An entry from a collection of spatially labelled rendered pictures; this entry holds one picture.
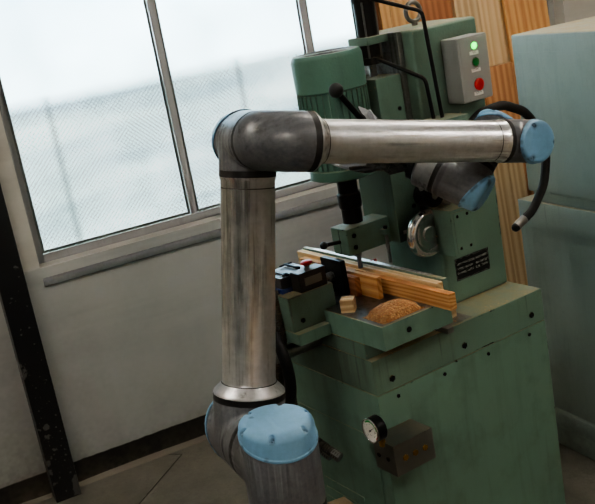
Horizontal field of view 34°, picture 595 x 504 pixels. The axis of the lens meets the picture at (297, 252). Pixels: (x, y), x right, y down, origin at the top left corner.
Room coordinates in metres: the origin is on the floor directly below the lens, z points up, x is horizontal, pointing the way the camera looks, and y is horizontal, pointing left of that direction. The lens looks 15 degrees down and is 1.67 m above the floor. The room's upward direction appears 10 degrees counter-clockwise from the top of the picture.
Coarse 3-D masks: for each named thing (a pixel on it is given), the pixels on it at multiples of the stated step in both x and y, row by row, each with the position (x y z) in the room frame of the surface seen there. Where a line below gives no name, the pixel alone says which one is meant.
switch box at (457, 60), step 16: (480, 32) 2.44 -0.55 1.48; (448, 48) 2.41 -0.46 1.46; (464, 48) 2.39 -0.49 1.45; (480, 48) 2.42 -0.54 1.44; (448, 64) 2.41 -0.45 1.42; (464, 64) 2.38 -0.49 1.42; (480, 64) 2.41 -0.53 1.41; (448, 80) 2.42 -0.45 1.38; (464, 80) 2.38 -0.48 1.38; (448, 96) 2.43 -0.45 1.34; (464, 96) 2.38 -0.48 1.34; (480, 96) 2.41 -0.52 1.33
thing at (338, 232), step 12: (372, 216) 2.42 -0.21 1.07; (384, 216) 2.40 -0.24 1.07; (336, 228) 2.37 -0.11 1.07; (348, 228) 2.34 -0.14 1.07; (360, 228) 2.35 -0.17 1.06; (372, 228) 2.37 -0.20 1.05; (336, 240) 2.37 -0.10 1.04; (348, 240) 2.33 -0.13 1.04; (360, 240) 2.35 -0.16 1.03; (372, 240) 2.37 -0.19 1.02; (384, 240) 2.39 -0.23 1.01; (336, 252) 2.38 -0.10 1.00; (348, 252) 2.33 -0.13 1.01; (360, 252) 2.35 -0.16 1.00
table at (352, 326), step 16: (336, 304) 2.28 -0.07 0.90; (368, 304) 2.23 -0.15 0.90; (336, 320) 2.22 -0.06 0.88; (352, 320) 2.16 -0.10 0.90; (368, 320) 2.12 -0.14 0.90; (400, 320) 2.09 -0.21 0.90; (416, 320) 2.11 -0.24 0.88; (432, 320) 2.13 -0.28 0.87; (448, 320) 2.16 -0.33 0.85; (288, 336) 2.23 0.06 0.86; (304, 336) 2.20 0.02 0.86; (320, 336) 2.22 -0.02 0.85; (352, 336) 2.17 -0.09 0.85; (368, 336) 2.11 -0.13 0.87; (384, 336) 2.06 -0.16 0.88; (400, 336) 2.08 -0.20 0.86; (416, 336) 2.11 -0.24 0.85
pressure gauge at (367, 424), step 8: (376, 416) 2.05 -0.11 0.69; (368, 424) 2.05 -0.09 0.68; (376, 424) 2.03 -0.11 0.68; (384, 424) 2.04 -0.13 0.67; (368, 432) 2.05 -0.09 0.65; (376, 432) 2.03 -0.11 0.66; (384, 432) 2.03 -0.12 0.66; (368, 440) 2.05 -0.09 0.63; (376, 440) 2.03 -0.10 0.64; (384, 440) 2.05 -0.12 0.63
